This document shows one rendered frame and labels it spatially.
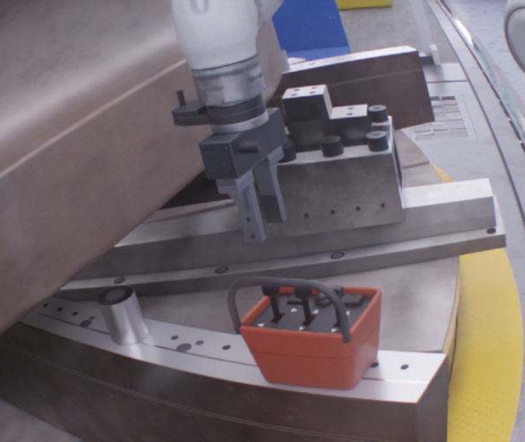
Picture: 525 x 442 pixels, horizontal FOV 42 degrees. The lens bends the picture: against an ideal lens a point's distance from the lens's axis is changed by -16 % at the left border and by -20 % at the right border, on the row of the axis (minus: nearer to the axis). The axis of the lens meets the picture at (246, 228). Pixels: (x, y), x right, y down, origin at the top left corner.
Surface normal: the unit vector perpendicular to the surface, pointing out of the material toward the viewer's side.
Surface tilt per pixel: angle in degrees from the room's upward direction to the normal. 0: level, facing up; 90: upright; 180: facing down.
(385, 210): 90
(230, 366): 0
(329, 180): 90
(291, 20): 90
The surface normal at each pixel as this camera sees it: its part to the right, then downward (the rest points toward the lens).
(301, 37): -0.18, 0.43
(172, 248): -0.25, 0.13
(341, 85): 0.19, 0.36
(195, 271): -0.23, -0.89
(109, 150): 0.84, 0.03
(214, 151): -0.50, 0.45
